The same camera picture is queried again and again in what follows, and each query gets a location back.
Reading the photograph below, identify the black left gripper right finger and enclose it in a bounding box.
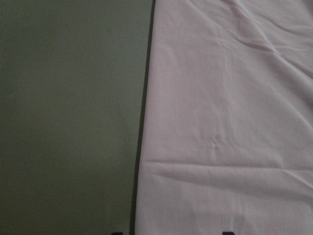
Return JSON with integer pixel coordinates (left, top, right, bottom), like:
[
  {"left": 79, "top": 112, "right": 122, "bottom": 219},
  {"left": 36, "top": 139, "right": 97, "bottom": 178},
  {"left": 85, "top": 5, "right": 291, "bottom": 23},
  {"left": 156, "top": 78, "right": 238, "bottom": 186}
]
[{"left": 222, "top": 231, "right": 234, "bottom": 235}]

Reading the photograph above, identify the pink Snoopy t-shirt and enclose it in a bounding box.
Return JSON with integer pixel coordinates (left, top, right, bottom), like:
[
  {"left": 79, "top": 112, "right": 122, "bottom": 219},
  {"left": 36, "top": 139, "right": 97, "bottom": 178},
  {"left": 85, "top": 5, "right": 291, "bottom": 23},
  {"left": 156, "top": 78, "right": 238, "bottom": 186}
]
[{"left": 135, "top": 0, "right": 313, "bottom": 235}]

